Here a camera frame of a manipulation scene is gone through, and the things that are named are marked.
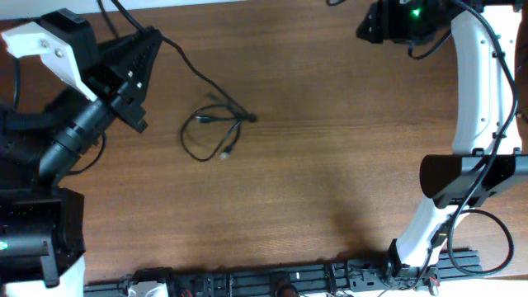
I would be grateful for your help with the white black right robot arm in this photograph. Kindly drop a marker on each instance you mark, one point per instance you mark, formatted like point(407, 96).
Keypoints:
point(486, 156)

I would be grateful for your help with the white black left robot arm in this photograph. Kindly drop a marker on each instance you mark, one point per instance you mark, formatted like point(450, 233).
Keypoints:
point(42, 244)

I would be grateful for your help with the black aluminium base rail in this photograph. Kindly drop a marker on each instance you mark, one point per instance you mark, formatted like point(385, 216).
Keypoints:
point(330, 278)

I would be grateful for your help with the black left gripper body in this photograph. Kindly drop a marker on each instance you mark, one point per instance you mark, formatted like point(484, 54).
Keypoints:
point(132, 103)

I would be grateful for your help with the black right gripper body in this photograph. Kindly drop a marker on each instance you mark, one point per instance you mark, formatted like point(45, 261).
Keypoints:
point(372, 25)

